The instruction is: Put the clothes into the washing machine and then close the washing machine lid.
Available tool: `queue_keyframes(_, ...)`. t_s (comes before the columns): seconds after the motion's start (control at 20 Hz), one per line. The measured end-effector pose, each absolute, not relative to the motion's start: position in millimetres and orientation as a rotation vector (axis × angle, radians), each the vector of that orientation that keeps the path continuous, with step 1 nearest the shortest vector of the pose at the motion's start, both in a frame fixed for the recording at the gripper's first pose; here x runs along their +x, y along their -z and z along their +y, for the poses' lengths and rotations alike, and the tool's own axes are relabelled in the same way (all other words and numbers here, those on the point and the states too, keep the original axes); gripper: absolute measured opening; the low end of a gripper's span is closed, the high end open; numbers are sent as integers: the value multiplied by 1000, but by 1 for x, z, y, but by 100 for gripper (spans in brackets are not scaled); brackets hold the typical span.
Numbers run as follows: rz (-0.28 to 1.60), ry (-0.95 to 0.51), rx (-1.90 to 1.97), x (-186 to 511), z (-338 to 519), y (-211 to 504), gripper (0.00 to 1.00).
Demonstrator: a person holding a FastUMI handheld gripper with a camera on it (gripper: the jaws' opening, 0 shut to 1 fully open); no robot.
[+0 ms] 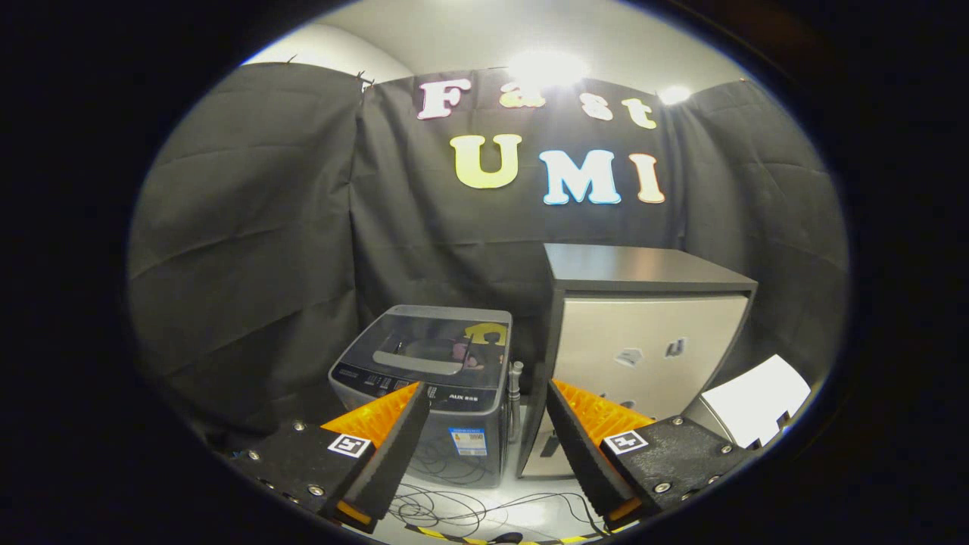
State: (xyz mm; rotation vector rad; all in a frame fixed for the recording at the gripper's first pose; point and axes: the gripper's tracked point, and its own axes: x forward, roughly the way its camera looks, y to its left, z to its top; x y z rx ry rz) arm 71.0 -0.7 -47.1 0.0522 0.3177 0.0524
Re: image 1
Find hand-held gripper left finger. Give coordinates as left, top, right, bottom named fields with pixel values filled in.
left=229, top=382, right=432, bottom=534

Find black backdrop cloth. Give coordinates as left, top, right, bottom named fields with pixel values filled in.
left=127, top=62, right=849, bottom=447

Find white flat board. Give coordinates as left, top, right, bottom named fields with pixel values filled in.
left=700, top=354, right=811, bottom=449

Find grey drain hose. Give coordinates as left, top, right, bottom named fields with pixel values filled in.
left=506, top=361, right=525, bottom=444

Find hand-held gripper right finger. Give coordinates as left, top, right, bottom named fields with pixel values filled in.
left=545, top=380, right=754, bottom=531

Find dark washing machine lid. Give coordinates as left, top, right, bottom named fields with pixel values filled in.
left=350, top=305, right=513, bottom=391

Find yellow black floor tape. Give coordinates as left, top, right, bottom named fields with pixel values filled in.
left=405, top=522, right=633, bottom=545

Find black floor cables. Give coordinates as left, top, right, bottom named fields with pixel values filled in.
left=379, top=439, right=606, bottom=542

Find grey washing machine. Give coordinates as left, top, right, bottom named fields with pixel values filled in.
left=328, top=304, right=514, bottom=489

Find beige cabinet with dark top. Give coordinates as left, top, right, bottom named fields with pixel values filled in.
left=517, top=243, right=758, bottom=479

